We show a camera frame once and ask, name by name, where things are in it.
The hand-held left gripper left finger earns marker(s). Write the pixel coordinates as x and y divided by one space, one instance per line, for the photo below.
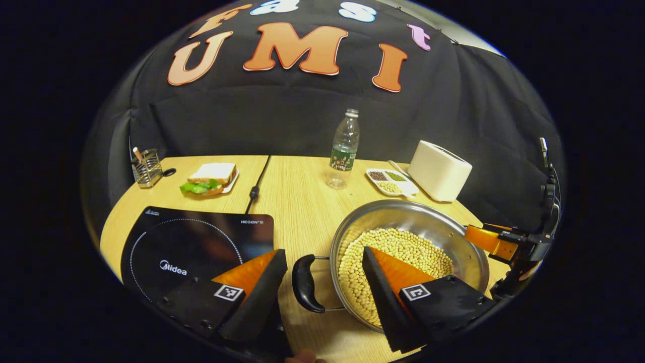
259 302

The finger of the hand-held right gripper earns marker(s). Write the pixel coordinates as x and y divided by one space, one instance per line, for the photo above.
489 241
509 287

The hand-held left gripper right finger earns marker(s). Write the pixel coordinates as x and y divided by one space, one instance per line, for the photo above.
385 307

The black induction cooktop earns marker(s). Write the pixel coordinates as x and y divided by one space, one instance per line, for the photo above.
201 237

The pile of yellow soybeans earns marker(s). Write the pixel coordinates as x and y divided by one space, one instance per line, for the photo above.
403 244

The white toaster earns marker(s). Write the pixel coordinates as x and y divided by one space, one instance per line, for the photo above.
438 171

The white divided bean dish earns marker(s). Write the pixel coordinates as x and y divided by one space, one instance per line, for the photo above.
390 182

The white spoon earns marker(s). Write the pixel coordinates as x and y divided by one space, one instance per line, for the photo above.
398 168

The small white plate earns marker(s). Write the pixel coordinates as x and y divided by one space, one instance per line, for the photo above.
233 182

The sandwich with lettuce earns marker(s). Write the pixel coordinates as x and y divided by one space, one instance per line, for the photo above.
214 172

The small black round disc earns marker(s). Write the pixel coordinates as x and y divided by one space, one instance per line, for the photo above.
169 172

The clear plastic water bottle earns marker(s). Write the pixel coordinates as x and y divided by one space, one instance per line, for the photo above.
345 146

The black backdrop cloth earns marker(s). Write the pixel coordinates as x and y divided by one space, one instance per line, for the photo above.
282 116

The pale wooden stick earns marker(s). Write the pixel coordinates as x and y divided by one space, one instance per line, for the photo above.
137 154

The row of small cloth clips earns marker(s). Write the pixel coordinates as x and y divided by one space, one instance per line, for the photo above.
442 31

